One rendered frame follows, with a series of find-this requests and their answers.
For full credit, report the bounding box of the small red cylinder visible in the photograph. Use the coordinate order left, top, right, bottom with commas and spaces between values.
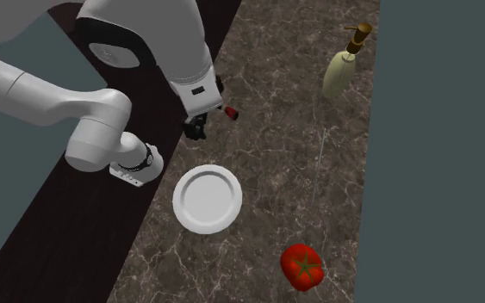
218, 104, 239, 122

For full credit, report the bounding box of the white round plate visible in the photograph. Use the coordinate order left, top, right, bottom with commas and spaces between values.
171, 164, 244, 236

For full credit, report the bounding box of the pale green soap dispenser bottle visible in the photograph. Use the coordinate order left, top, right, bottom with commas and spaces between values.
321, 22, 374, 100

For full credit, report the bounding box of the red tomato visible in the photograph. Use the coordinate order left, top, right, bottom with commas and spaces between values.
280, 243, 326, 293

